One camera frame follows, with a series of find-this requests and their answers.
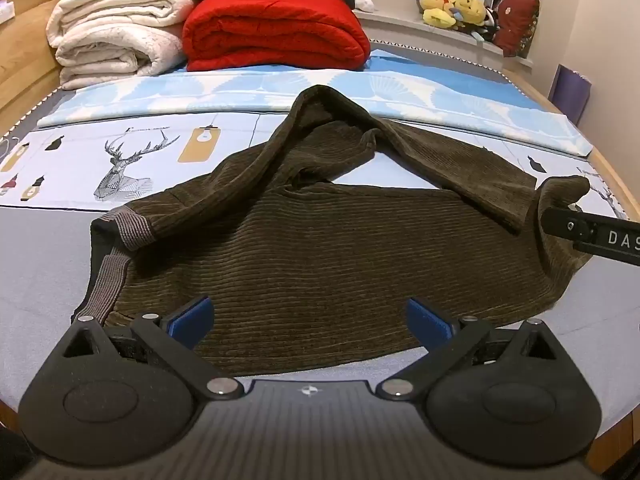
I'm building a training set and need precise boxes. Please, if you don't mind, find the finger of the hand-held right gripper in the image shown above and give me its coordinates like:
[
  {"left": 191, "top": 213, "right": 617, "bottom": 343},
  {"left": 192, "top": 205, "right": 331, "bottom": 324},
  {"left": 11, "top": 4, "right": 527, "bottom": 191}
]
[{"left": 542, "top": 204, "right": 599, "bottom": 246}]

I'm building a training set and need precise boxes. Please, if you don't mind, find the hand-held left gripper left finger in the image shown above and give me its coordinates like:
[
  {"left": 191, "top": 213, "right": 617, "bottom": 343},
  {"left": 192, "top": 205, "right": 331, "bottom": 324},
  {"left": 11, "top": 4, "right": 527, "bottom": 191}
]
[{"left": 52, "top": 296, "right": 246, "bottom": 401}]

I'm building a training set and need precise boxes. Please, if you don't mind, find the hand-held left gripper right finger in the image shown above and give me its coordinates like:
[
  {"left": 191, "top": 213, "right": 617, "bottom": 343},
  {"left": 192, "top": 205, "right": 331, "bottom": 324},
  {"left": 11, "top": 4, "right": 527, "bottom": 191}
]
[{"left": 375, "top": 297, "right": 572, "bottom": 401}]

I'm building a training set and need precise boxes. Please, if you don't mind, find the olive brown knit sweater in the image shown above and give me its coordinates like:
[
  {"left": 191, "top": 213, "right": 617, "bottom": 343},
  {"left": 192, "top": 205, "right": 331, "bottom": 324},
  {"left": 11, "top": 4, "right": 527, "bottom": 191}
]
[{"left": 82, "top": 85, "right": 596, "bottom": 377}]

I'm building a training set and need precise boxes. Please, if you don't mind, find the purple bag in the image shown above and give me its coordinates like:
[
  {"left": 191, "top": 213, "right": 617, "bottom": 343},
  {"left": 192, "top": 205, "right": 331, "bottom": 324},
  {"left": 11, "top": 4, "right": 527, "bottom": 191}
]
[{"left": 547, "top": 64, "right": 594, "bottom": 127}]

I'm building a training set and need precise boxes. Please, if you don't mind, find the light blue printed blanket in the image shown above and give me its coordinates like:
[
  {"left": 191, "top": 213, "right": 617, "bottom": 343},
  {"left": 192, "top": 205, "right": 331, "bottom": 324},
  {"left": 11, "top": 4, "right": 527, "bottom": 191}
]
[{"left": 37, "top": 50, "right": 594, "bottom": 159}]

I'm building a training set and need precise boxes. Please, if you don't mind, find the dark red cushion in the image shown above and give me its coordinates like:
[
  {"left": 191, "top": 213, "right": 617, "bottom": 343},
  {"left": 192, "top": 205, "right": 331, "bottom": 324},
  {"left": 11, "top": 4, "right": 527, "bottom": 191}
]
[{"left": 492, "top": 0, "right": 541, "bottom": 58}]

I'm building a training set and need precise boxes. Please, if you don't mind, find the yellow plush bear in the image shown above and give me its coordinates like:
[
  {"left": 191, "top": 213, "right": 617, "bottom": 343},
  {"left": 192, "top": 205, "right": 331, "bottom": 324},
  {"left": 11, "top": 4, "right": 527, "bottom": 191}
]
[{"left": 452, "top": 0, "right": 489, "bottom": 29}]

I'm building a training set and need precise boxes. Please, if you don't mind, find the white windowsill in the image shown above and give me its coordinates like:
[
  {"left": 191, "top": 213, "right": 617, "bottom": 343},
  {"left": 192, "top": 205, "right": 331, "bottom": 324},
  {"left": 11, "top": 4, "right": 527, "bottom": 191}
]
[{"left": 357, "top": 0, "right": 537, "bottom": 69}]

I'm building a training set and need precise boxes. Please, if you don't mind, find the yellow plush duck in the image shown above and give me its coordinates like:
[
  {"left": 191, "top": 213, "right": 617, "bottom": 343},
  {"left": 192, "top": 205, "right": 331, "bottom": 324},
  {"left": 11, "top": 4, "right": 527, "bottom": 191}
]
[{"left": 419, "top": 0, "right": 459, "bottom": 29}]

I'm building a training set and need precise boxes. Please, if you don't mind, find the red folded quilt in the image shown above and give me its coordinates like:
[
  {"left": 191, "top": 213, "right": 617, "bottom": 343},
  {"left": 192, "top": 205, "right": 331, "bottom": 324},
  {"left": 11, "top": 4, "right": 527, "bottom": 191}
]
[{"left": 181, "top": 0, "right": 372, "bottom": 74}]

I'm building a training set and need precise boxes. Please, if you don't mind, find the white smooth folded quilt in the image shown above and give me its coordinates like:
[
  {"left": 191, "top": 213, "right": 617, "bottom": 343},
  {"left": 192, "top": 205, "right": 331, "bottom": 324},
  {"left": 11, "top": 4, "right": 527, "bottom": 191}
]
[{"left": 46, "top": 0, "right": 196, "bottom": 52}]

